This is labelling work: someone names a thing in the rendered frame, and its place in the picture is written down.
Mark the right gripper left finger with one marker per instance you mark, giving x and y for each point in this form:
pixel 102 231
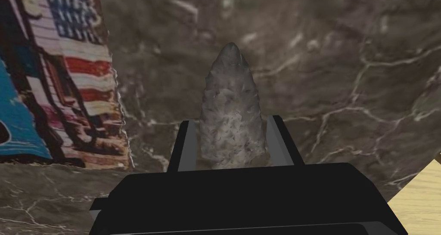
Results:
pixel 184 149

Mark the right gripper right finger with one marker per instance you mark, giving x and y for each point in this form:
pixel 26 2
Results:
pixel 280 143

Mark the grey pointed stone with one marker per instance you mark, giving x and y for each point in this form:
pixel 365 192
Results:
pixel 231 107

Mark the flag print book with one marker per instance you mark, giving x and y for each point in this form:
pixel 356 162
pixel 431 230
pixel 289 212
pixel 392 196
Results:
pixel 58 80

